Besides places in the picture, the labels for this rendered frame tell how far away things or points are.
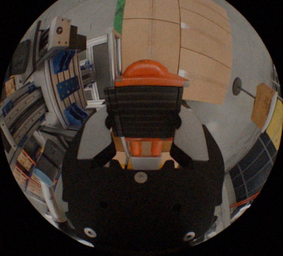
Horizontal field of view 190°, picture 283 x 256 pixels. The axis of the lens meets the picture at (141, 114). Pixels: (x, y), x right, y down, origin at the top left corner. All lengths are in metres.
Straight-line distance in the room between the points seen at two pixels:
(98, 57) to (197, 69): 0.96
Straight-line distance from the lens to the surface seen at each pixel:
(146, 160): 0.19
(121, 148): 0.45
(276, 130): 7.35
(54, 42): 0.36
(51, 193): 0.68
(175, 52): 0.68
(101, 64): 1.07
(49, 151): 0.51
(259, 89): 1.69
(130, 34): 0.68
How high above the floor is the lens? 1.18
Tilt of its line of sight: 57 degrees down
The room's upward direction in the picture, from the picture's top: 177 degrees counter-clockwise
